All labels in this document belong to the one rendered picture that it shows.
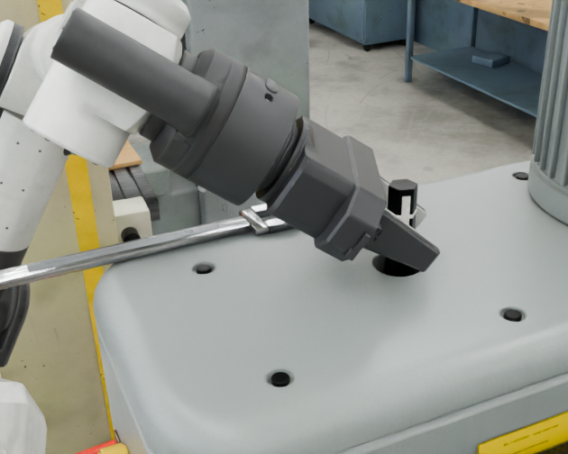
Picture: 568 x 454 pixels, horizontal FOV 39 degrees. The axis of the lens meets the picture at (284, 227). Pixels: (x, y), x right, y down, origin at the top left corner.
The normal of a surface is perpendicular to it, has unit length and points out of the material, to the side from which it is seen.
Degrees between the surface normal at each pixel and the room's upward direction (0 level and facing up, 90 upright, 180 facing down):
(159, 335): 0
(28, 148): 91
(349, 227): 91
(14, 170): 91
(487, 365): 45
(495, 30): 90
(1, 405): 58
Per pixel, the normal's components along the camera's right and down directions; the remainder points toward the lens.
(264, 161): 0.11, 0.33
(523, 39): -0.91, 0.22
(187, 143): -0.06, 0.57
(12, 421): 0.59, -0.20
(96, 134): 0.52, 0.30
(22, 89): 0.17, 0.60
